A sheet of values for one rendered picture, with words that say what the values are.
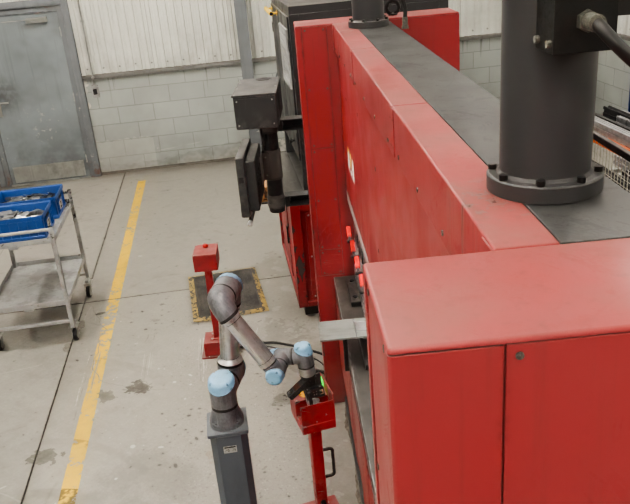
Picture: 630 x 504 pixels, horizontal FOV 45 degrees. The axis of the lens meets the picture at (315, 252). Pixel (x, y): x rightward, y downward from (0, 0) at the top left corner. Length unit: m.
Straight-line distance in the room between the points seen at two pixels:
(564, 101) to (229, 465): 2.57
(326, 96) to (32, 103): 6.64
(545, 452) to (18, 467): 4.15
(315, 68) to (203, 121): 6.18
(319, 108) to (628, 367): 3.28
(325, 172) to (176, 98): 6.07
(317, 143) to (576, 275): 3.18
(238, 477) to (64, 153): 7.38
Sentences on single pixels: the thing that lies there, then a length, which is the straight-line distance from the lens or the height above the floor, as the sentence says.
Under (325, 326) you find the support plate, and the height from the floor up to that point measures 1.00.
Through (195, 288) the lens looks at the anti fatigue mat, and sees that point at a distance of 6.53.
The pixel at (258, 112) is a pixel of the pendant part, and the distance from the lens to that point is 4.24.
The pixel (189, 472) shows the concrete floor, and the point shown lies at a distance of 4.48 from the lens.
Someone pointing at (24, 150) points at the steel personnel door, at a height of 0.45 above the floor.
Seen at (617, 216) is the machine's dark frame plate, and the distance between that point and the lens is 1.26.
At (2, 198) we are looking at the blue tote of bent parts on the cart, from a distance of 6.63.
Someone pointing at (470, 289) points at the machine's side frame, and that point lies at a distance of 1.00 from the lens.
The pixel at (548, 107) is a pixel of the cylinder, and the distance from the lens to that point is 1.27.
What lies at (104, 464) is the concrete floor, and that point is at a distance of 4.70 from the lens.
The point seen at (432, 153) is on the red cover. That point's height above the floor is 2.30.
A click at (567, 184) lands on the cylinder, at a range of 1.30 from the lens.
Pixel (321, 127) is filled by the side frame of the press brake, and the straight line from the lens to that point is 4.11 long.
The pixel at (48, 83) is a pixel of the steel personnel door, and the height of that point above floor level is 1.25.
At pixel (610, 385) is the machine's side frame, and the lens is 0.97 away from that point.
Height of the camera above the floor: 2.74
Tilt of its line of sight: 23 degrees down
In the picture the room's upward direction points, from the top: 5 degrees counter-clockwise
